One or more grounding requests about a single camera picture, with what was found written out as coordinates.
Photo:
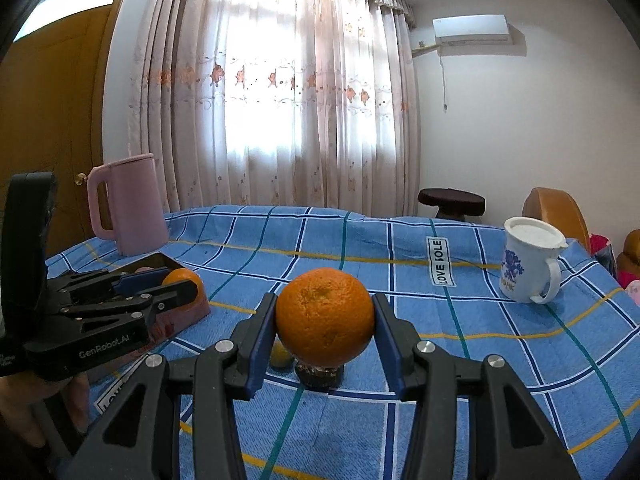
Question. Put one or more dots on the pink electric kettle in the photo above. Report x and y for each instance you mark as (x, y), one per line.
(137, 205)

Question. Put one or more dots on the brass door knob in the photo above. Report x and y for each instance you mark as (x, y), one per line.
(80, 178)

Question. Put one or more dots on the small brown round fruit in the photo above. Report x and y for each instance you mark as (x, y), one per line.
(280, 357)

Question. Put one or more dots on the person's left hand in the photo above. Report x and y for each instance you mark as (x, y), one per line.
(20, 405)

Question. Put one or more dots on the wooden chair back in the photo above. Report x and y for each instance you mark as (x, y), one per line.
(555, 215)

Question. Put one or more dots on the dark brown mangosteen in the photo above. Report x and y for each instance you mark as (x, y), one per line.
(320, 377)

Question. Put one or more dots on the dark round stool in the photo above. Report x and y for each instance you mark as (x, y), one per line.
(450, 197)

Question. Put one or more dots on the red cloth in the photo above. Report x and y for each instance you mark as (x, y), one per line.
(602, 255)

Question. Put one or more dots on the sheer floral curtain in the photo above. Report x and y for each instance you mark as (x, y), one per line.
(280, 100)

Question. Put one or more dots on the wooden door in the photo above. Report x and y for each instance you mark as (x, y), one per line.
(55, 125)

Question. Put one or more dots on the white mug with blue flower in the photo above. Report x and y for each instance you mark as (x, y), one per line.
(520, 275)

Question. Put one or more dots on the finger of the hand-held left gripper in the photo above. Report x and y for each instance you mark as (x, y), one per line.
(140, 280)
(175, 292)

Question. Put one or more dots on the blue checkered tablecloth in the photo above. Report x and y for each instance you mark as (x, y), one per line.
(450, 340)

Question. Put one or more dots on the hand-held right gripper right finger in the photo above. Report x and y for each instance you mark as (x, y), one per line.
(387, 345)

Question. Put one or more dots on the air conditioner pipe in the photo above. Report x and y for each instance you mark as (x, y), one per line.
(425, 49)

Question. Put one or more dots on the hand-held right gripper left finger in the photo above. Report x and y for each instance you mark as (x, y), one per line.
(260, 340)

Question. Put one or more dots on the pink tin box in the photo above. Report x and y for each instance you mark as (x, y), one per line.
(192, 316)

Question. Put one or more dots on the white air conditioner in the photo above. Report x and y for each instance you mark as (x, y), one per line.
(470, 27)

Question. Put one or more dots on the orange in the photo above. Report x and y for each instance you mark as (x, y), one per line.
(182, 275)
(325, 315)

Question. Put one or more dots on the pink cloth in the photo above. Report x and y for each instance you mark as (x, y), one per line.
(634, 292)

